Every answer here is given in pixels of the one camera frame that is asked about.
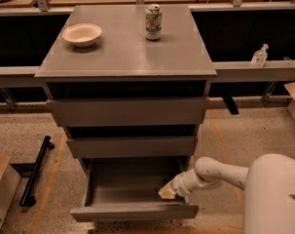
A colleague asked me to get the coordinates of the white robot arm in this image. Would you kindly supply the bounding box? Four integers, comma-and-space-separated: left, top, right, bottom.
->
159, 154, 295, 234

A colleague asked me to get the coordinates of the grey top drawer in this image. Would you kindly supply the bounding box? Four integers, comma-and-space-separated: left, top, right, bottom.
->
48, 97, 208, 127

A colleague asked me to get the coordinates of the black bracket under rail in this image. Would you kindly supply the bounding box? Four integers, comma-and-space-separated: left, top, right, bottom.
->
223, 96, 240, 115

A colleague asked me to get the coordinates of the clear sanitizer bottle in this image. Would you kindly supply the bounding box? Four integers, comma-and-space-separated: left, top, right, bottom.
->
250, 44, 269, 67

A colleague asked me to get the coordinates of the black metal bar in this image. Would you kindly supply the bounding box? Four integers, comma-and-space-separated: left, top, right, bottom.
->
19, 136, 55, 207

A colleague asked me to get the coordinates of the green white soda can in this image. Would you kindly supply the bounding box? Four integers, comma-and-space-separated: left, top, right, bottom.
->
145, 4, 162, 40

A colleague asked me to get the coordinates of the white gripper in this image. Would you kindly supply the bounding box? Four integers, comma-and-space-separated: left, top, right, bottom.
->
158, 170, 202, 200

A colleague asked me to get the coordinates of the grey metal rail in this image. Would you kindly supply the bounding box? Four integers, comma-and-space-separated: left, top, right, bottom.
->
0, 60, 295, 88

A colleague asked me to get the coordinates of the grey middle drawer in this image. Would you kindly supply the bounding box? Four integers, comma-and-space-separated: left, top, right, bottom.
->
67, 136, 197, 158

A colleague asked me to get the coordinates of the grey bottom drawer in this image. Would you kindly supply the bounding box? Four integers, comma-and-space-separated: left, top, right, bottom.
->
70, 157, 199, 222

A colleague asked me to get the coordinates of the grey drawer cabinet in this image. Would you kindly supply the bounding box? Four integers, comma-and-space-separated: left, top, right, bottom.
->
34, 4, 217, 168

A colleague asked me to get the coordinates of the cardboard box on left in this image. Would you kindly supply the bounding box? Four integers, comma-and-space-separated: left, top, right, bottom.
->
0, 152, 20, 230

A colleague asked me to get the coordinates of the grey drawer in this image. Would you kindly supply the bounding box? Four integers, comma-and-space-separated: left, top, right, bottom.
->
67, 136, 197, 158
48, 97, 208, 127
70, 157, 199, 222

